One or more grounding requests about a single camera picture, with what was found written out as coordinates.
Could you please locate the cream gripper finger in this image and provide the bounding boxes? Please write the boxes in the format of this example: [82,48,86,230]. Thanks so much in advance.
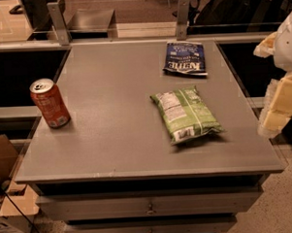
[257,111,290,139]
[253,32,276,58]

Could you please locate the black bag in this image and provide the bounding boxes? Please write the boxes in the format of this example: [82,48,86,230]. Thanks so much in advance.
[189,0,284,34]

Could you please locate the blue Kettle chip bag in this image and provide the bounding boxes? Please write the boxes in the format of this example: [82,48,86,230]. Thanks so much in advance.
[163,41,208,76]

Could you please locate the green jalapeno chip bag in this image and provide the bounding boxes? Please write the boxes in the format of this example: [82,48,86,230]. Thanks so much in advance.
[150,86,224,145]

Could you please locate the grey drawer cabinet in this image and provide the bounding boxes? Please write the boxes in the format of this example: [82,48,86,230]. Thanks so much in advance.
[16,40,283,233]

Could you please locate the upper drawer knob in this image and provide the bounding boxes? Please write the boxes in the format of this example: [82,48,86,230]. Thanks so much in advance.
[146,204,156,216]

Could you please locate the orange soda can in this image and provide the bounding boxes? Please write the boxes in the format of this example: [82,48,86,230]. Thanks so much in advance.
[29,78,71,128]

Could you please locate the cardboard box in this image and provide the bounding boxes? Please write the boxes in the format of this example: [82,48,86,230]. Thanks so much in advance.
[0,134,39,233]

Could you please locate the right metal bracket post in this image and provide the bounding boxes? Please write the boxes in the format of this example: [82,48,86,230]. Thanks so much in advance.
[176,0,190,40]

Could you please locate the metal bracket post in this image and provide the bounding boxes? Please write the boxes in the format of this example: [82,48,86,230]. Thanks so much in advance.
[176,0,190,40]
[47,2,71,46]

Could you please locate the left metal bracket post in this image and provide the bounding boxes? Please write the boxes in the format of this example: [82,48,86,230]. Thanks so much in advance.
[47,2,71,46]

